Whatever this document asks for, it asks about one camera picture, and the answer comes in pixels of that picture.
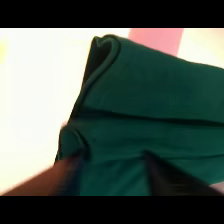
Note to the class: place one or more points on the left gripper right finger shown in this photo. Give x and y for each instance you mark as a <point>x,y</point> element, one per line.
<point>176,181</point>

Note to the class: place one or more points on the green T-shirt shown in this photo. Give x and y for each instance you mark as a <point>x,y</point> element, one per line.
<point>150,110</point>

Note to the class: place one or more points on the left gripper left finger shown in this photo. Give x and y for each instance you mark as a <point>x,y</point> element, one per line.
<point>50,180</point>

